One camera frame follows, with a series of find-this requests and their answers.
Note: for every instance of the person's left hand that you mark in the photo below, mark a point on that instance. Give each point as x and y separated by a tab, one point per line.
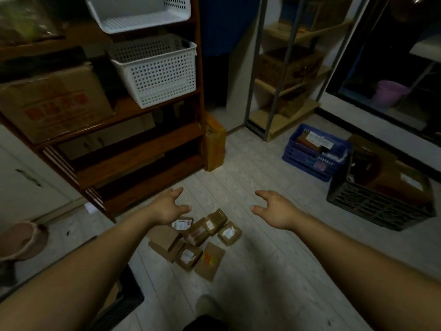
167	210

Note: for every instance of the person's right hand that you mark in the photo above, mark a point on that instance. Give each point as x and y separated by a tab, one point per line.
280	213

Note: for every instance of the person's right thumb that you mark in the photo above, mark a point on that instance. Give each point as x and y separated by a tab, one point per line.
258	209

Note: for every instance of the person's left thumb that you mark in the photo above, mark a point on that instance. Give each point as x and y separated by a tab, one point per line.
184	209

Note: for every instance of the person's left forearm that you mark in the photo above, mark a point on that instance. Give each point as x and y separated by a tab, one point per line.
79	272

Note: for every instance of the person's right forearm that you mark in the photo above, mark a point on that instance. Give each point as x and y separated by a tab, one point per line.
361	272

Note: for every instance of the pile of small cardboard parcels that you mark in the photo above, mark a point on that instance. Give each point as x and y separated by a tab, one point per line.
198	234

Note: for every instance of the blue plastic crate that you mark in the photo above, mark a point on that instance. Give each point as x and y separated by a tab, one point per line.
303	161

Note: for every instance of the yellow upright carton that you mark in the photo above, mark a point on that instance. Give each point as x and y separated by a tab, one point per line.
215	148

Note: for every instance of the brown wooden shelf unit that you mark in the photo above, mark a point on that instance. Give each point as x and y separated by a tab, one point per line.
137	158

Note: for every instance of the brown parcel white label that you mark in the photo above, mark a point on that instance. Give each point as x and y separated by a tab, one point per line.
311	139

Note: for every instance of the grey metal shelf rack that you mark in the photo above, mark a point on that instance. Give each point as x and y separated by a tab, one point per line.
272	117

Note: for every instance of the black slatted plastic crate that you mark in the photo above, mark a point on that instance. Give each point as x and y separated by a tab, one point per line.
127	299

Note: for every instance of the small brown wicker basket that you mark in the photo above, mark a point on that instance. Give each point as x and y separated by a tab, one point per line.
293	103

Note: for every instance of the person's leg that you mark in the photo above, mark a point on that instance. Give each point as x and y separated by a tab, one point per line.
203	324

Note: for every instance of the white perforated plastic basket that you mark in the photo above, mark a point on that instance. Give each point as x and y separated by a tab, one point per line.
155	79

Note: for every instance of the large brown cardboard box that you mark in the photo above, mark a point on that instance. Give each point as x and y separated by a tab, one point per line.
396	179

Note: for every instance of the large brown wicker basket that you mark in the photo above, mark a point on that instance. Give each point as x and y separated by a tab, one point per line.
289	68

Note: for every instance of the white cabinet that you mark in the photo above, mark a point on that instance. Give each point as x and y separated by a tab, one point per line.
20	189

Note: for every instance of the brown round bucket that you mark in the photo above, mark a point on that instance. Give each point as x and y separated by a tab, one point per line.
20	241

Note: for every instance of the large cardboard box red print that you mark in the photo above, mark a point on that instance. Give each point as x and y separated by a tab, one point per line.
51	106

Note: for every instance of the purple plastic bucket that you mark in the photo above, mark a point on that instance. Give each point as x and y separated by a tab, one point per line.
389	93

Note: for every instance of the blue curtain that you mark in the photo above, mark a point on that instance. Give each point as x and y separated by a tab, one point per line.
227	24

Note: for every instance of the white plastic basket slotted rim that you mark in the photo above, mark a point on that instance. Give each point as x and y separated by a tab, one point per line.
137	24

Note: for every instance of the black framed glass door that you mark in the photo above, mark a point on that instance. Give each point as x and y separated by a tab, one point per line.
379	48

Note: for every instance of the clear plastic bag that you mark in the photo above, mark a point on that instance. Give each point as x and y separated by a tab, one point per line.
27	17

